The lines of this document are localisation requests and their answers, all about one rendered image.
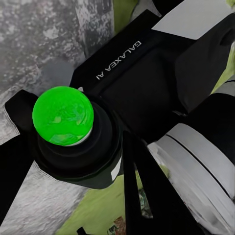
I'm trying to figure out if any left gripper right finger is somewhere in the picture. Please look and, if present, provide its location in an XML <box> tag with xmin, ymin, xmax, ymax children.
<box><xmin>122</xmin><ymin>130</ymin><xmax>205</xmax><ymax>235</ymax></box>

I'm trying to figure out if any insectifuge atomizer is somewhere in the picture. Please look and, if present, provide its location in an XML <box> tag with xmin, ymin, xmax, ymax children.
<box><xmin>28</xmin><ymin>59</ymin><xmax>123</xmax><ymax>189</ymax></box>

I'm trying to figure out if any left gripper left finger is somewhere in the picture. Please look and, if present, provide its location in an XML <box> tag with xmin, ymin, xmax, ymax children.
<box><xmin>0</xmin><ymin>132</ymin><xmax>35</xmax><ymax>226</ymax></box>

